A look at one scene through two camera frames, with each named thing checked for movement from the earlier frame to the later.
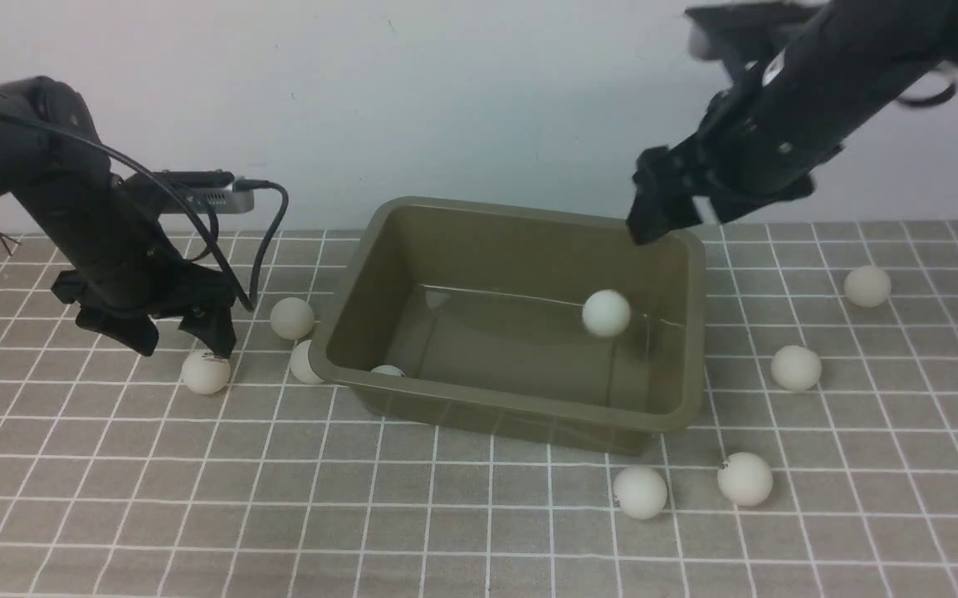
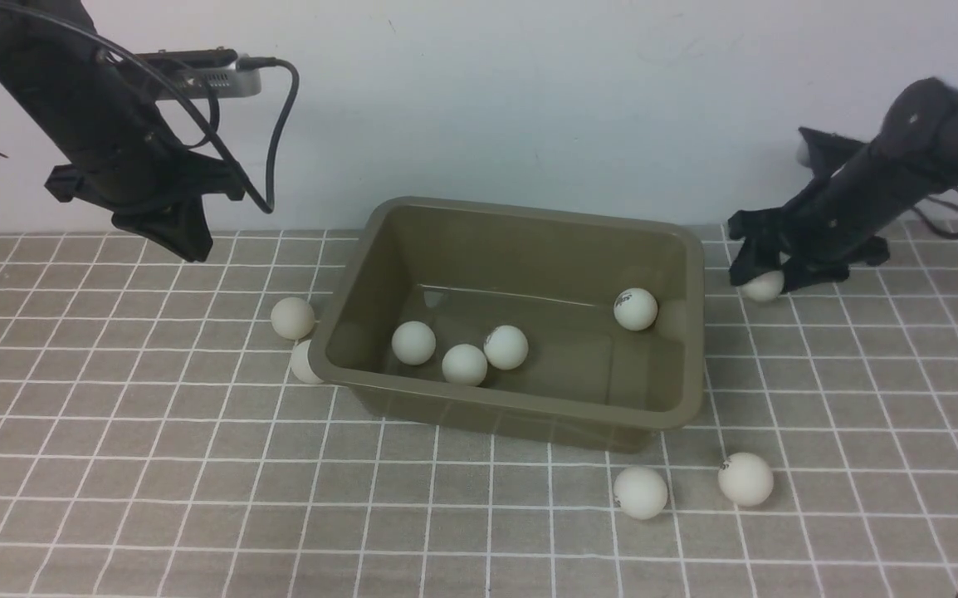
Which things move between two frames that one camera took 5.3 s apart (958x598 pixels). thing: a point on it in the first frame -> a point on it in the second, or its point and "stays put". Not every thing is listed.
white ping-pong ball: [640, 492] stays put
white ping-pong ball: [606, 312] -> [505, 347]
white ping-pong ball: [796, 368] -> [635, 309]
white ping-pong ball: [867, 286] -> [764, 287]
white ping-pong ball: [292, 317] stays put
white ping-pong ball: [204, 374] -> [464, 365]
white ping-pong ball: [300, 365] stays put
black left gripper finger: [138, 332] -> [181, 228]
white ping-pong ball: [388, 370] -> [413, 343]
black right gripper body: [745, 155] -> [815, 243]
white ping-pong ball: [745, 478] stays put
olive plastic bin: [479, 301] stays put
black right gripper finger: [652, 214] -> [755, 256]
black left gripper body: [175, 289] -> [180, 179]
